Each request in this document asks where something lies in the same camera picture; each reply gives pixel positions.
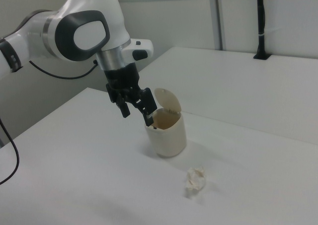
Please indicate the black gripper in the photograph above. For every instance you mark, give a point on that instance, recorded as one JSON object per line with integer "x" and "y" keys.
{"x": 123, "y": 79}

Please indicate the white paper ball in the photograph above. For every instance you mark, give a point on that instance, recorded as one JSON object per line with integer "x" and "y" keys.
{"x": 195, "y": 179}

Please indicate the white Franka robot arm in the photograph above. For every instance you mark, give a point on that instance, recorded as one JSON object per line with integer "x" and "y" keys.
{"x": 82, "y": 36}

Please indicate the small cream lidded bin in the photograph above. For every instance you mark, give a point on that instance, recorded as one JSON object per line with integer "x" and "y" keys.
{"x": 166, "y": 143}

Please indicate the black pole with clamp base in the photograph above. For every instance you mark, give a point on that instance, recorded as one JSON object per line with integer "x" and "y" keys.
{"x": 261, "y": 23}

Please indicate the grey partition post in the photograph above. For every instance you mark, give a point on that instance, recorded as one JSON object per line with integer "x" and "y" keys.
{"x": 216, "y": 19}

